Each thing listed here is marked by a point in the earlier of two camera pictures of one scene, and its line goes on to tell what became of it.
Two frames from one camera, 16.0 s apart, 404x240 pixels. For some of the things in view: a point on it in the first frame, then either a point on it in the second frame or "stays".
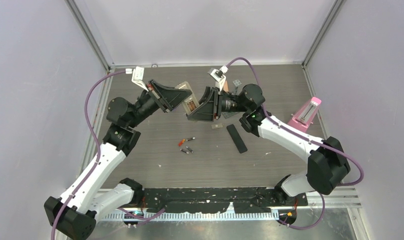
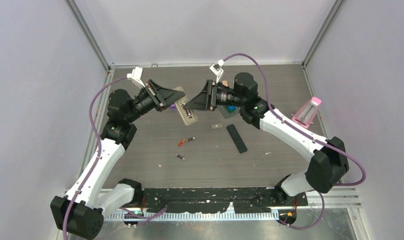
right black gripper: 210,106 -> 205,101
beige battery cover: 217,126 stays
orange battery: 181,142 stays
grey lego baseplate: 228,114 stays
